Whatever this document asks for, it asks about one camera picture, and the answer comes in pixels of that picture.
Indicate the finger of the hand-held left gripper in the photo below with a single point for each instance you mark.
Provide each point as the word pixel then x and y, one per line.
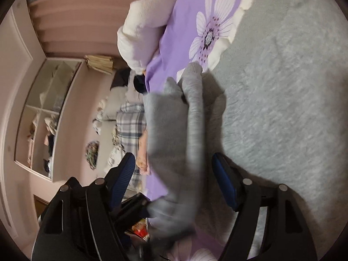
pixel 136 204

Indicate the stack of papers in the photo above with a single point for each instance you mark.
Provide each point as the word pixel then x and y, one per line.
pixel 99 64

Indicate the grey garment with cream ruffle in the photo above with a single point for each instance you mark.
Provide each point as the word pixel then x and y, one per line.
pixel 272 100

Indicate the red item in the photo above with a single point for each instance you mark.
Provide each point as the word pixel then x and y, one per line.
pixel 140 232

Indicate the pink shelf cabinet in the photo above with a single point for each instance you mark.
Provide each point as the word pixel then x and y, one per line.
pixel 65 114

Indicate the purple floral bed sheet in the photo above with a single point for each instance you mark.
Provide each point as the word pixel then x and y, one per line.
pixel 179 32

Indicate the plaid cloth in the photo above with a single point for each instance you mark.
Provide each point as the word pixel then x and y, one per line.
pixel 130 125

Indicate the peach patterned cloth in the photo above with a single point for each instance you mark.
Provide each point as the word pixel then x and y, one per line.
pixel 143 155

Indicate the dark cloth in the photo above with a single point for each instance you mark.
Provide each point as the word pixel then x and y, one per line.
pixel 121 78

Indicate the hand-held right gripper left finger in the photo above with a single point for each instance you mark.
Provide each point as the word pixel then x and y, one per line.
pixel 125 179

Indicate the dark blue cloth item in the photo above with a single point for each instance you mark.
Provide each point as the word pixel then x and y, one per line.
pixel 139 84

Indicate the dark wooden furniture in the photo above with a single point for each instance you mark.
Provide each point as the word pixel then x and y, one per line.
pixel 40 204

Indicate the white plush blanket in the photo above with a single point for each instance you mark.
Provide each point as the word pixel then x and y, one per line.
pixel 141 27

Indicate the pink beige curtain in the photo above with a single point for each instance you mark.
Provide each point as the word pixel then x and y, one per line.
pixel 81 27

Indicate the cream cloth bundle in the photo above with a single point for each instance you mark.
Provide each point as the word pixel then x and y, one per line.
pixel 51 125

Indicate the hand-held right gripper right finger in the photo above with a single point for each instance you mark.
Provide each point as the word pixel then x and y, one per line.
pixel 225 182

